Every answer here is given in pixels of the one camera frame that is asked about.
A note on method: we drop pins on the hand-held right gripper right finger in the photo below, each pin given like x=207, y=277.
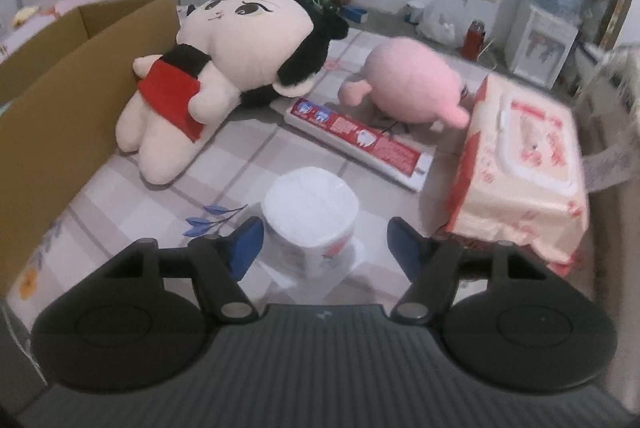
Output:
x=407, y=250

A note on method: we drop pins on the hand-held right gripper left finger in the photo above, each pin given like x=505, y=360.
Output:
x=247, y=248

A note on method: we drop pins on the white tissue roll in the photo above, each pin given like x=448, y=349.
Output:
x=310, y=213

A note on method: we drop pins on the large cardboard box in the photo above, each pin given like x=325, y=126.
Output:
x=75, y=107

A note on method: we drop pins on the checked floral bedsheet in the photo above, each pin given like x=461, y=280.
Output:
x=240, y=157

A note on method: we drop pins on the red white toothpaste box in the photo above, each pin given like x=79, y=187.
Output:
x=360, y=137

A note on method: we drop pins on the pink wet wipes pack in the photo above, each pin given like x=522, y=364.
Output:
x=525, y=188

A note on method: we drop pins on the pink plush toy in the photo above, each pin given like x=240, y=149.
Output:
x=410, y=77

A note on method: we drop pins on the black-haired plush doll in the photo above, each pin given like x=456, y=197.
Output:
x=225, y=32

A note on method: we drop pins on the red thermos bottle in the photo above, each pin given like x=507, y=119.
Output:
x=472, y=40

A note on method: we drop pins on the white plastic bag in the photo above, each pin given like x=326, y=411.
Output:
x=440, y=22

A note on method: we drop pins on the white blue tub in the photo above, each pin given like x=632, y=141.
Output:
x=414, y=11

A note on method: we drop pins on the blue white container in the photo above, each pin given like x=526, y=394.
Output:
x=355, y=13

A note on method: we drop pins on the white water dispenser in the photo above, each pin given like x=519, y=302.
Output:
x=540, y=37

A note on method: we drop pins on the pale yellow crumpled item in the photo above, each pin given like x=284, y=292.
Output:
x=26, y=16

